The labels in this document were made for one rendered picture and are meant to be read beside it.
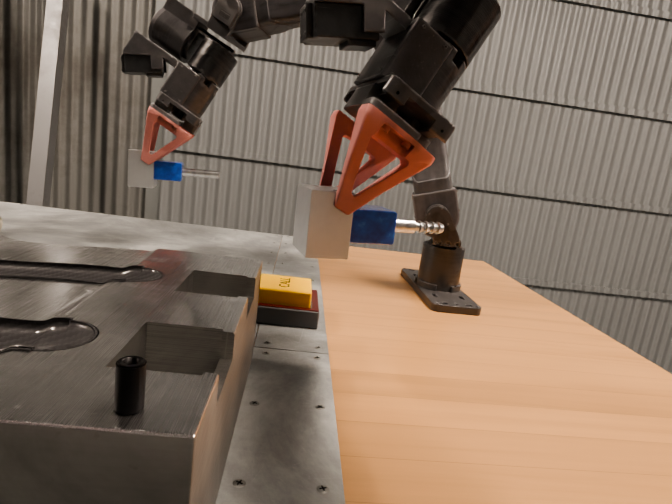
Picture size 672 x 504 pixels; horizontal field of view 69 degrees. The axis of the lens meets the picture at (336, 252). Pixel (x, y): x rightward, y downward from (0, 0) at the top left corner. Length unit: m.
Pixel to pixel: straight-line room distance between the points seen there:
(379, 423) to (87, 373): 0.23
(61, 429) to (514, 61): 2.51
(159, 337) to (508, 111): 2.38
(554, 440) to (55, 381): 0.34
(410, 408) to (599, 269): 2.54
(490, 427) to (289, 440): 0.16
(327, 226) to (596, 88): 2.46
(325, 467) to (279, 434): 0.04
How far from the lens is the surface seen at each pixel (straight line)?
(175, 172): 0.79
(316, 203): 0.38
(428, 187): 0.71
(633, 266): 3.01
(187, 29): 0.81
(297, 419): 0.37
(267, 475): 0.31
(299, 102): 2.35
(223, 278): 0.37
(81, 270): 0.38
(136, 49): 0.80
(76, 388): 0.21
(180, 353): 0.27
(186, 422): 0.19
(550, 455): 0.41
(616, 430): 0.48
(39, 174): 2.28
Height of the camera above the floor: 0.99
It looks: 12 degrees down
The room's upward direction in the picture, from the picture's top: 8 degrees clockwise
